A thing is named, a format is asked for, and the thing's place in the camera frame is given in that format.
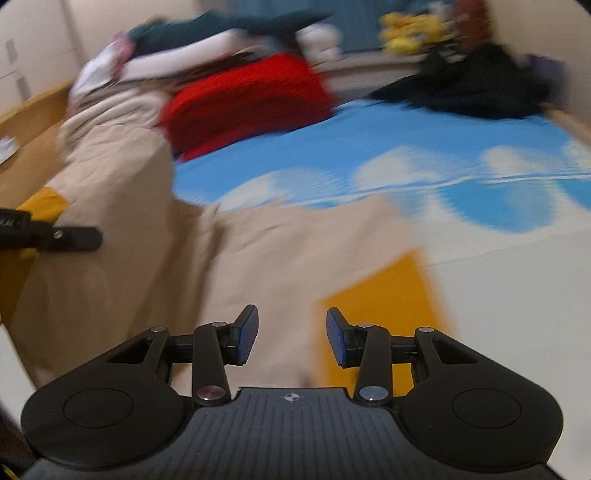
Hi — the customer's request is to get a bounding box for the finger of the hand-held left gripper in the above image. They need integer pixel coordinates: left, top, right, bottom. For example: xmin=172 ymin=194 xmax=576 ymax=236
xmin=30 ymin=223 xmax=103 ymax=253

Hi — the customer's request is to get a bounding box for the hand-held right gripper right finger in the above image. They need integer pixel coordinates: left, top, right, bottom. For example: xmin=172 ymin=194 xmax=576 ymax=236
xmin=326 ymin=307 xmax=481 ymax=407

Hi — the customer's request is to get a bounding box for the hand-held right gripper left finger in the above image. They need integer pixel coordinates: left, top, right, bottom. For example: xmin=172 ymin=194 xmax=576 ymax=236
xmin=106 ymin=304 xmax=259 ymax=407

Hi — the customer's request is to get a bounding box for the beige and yellow hoodie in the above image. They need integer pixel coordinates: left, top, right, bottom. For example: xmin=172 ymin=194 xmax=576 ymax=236
xmin=0 ymin=124 xmax=459 ymax=398

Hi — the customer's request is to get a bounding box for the black clothes pile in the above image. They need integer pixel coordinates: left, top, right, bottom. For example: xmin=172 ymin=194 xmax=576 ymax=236
xmin=369 ymin=42 xmax=554 ymax=121

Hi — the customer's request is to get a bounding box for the large white folded blanket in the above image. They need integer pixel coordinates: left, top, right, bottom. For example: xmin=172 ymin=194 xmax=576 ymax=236
xmin=59 ymin=85 xmax=163 ymax=155

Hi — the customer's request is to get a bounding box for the pink and white folded cloth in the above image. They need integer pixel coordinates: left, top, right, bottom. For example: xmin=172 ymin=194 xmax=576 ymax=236
xmin=69 ymin=36 xmax=144 ymax=100

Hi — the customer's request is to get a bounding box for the blue feather print bed sheet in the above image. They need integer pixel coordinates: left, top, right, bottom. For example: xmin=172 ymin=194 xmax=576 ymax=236
xmin=173 ymin=98 xmax=591 ymax=462

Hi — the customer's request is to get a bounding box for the red folded blanket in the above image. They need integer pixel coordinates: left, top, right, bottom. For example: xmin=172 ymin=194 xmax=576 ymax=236
xmin=159 ymin=52 xmax=337 ymax=162

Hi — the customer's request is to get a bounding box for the navy star print blanket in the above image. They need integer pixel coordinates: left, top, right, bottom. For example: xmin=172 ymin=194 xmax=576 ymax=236
xmin=127 ymin=8 xmax=334 ymax=52

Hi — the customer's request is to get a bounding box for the white window ledge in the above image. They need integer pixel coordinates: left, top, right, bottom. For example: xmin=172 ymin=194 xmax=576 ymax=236
xmin=323 ymin=50 xmax=428 ymax=101

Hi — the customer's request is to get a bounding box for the yellow plush toy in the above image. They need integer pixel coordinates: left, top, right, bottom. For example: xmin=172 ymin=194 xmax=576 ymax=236
xmin=379 ymin=13 xmax=413 ymax=55
xmin=410 ymin=15 xmax=448 ymax=47

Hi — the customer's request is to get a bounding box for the blue curtain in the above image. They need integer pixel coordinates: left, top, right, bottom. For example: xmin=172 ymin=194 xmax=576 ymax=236
xmin=330 ymin=0 xmax=386 ymax=52

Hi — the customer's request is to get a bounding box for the purple cloth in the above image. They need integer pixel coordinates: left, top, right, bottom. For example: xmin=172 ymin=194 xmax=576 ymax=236
xmin=526 ymin=54 xmax=567 ymax=89

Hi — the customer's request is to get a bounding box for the dark red pillow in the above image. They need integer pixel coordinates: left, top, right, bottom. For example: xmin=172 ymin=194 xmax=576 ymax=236
xmin=453 ymin=0 xmax=491 ymax=51

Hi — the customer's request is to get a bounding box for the wooden bed frame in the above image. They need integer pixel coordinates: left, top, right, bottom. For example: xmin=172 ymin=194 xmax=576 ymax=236
xmin=0 ymin=78 xmax=77 ymax=197

